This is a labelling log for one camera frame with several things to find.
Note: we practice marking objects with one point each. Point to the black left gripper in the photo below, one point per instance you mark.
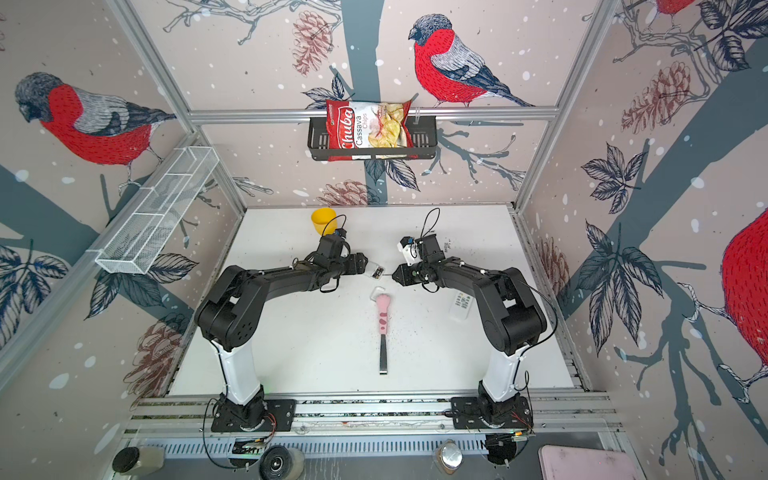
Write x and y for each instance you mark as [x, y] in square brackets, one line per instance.
[356, 266]

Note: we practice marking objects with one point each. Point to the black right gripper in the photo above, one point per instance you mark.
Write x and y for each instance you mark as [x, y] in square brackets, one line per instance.
[402, 271]

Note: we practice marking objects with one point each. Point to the white AC remote with display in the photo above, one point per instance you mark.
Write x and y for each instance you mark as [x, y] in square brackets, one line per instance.
[374, 270]

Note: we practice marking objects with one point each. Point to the white battery cover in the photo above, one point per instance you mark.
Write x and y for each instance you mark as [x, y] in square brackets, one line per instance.
[377, 291]

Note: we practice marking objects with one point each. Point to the white remote control with buttons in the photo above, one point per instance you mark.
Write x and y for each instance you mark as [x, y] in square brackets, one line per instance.
[460, 307]

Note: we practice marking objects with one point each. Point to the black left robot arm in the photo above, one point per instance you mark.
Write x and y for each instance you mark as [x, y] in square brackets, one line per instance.
[228, 318]

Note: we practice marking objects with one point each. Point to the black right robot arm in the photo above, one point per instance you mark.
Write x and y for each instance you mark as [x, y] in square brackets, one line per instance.
[510, 316]

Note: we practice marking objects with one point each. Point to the yellow plastic goblet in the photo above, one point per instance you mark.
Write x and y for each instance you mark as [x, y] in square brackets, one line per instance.
[324, 221]

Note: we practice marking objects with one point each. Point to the red cassava chips bag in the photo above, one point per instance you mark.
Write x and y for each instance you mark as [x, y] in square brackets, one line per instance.
[366, 125]

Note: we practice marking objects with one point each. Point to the silver metal can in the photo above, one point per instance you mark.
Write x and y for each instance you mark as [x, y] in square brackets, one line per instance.
[449, 457]

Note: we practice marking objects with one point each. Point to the pink pad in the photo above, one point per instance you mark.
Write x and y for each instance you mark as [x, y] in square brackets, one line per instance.
[571, 463]

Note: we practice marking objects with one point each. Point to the grey cylinder with black cap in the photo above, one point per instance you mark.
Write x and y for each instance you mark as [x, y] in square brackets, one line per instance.
[138, 461]

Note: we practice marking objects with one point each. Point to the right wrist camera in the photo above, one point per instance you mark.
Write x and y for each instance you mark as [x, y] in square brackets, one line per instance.
[409, 249]

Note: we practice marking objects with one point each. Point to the black wall basket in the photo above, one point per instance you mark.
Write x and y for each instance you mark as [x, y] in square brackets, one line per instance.
[423, 134]

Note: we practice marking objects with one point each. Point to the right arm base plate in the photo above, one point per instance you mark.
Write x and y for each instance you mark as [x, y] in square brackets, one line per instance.
[465, 413]

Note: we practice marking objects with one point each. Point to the aluminium mounting rail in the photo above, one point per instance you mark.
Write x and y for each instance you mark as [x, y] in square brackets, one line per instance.
[359, 425]

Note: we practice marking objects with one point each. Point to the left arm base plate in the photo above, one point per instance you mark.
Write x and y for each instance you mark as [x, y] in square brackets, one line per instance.
[257, 416]

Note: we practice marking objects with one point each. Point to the white wire mesh shelf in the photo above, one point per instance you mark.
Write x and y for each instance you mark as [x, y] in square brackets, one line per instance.
[141, 238]

